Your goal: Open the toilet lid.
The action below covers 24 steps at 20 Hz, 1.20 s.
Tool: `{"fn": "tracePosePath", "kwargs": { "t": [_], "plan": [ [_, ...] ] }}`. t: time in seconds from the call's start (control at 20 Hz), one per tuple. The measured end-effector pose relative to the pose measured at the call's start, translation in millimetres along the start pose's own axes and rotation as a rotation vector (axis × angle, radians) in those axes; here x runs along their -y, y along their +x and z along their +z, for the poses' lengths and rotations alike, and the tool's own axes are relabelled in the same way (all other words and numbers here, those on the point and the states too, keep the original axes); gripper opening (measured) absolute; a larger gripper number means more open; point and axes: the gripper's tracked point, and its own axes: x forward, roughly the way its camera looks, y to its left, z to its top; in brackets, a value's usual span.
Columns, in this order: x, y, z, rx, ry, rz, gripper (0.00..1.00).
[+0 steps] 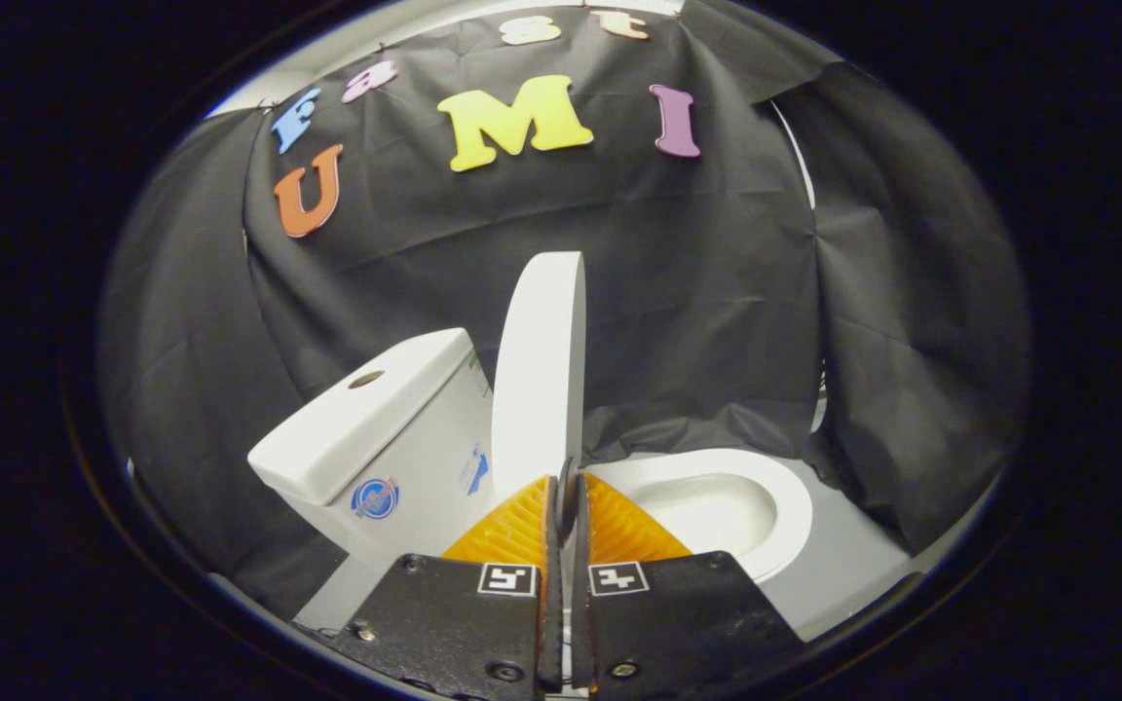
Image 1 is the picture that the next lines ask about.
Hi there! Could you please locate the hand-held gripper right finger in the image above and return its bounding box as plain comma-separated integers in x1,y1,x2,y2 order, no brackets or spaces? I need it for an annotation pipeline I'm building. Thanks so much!
559,458,805,694

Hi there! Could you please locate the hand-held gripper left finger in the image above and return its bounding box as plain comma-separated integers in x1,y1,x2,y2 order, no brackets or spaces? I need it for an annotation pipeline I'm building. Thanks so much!
327,474,568,697

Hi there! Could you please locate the white toilet lid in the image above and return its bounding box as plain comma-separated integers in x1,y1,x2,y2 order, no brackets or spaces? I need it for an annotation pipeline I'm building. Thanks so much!
491,251,587,503

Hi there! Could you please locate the white toilet seat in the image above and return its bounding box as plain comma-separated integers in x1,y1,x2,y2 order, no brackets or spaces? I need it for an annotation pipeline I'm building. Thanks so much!
585,448,814,583

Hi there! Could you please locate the white toilet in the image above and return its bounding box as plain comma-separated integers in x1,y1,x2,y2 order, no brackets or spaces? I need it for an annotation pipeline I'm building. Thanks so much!
247,328,813,587

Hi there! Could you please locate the white toilet tank cover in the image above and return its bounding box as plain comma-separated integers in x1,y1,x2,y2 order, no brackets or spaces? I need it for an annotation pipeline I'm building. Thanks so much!
247,328,476,505

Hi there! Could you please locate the black backdrop cloth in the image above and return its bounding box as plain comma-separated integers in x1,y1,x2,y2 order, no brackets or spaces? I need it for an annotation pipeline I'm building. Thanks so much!
98,0,1031,624

